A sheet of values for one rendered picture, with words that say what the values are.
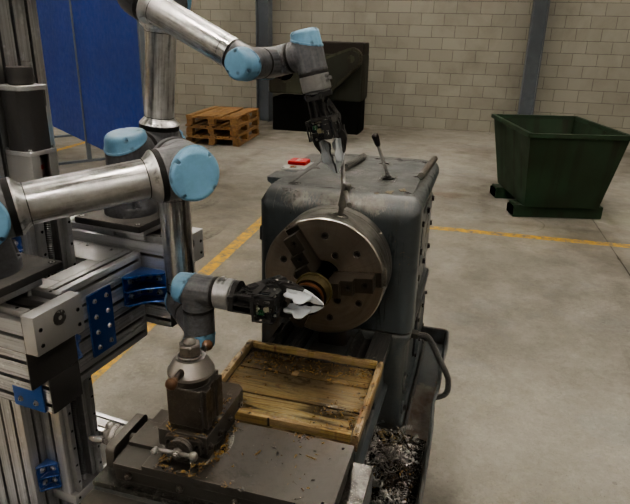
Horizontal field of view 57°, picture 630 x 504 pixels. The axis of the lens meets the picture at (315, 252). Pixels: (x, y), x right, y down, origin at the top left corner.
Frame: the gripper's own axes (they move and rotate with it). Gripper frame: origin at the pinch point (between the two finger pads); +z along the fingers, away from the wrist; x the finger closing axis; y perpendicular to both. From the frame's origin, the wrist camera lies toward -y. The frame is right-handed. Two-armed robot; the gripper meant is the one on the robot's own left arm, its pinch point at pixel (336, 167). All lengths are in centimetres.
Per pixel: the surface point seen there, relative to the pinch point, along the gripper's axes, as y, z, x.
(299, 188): -2.5, 4.3, -12.6
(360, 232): 16.8, 14.0, 7.4
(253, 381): 39, 40, -20
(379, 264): 17.3, 22.6, 10.5
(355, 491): 70, 45, 12
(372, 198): -1.3, 10.2, 7.6
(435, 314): -193, 133, -14
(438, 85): -975, 37, -67
